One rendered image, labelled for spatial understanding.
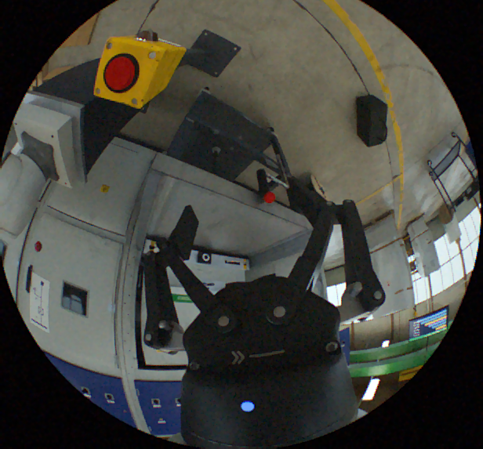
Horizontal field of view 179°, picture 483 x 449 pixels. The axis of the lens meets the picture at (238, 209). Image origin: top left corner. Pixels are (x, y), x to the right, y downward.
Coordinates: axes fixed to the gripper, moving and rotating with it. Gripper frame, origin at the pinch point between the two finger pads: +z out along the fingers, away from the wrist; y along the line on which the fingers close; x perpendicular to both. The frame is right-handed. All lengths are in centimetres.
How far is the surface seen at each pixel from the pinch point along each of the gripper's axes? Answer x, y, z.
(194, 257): -35, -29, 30
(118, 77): 19.5, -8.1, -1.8
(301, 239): -38, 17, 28
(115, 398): -62, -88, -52
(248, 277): -79, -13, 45
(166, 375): -77, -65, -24
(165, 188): 1.2, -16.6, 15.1
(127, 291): -40, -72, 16
